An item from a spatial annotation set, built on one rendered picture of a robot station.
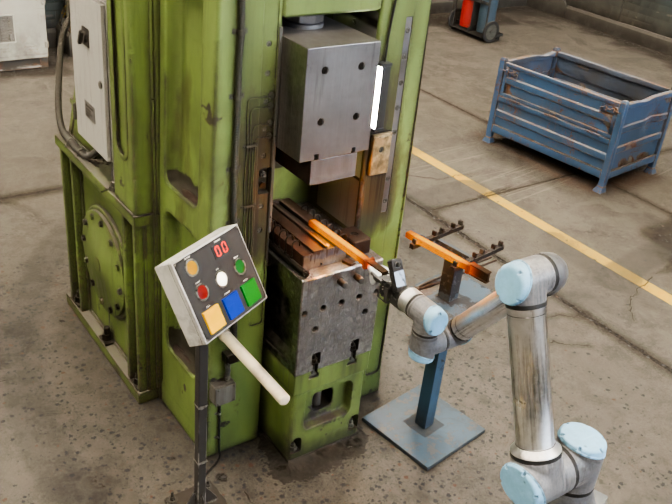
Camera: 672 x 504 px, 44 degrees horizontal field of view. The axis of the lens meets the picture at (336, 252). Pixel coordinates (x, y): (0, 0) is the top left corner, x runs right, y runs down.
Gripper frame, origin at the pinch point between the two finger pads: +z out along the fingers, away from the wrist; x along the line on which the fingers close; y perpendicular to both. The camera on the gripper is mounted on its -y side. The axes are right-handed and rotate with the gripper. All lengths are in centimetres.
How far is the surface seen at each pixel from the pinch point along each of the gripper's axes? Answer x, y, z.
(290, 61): -18, -64, 35
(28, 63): 42, 108, 554
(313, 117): -13, -48, 25
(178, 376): -44, 80, 64
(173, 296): -73, -4, 7
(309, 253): -9.3, 6.9, 25.6
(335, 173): -1.7, -24.8, 25.1
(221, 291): -57, -1, 7
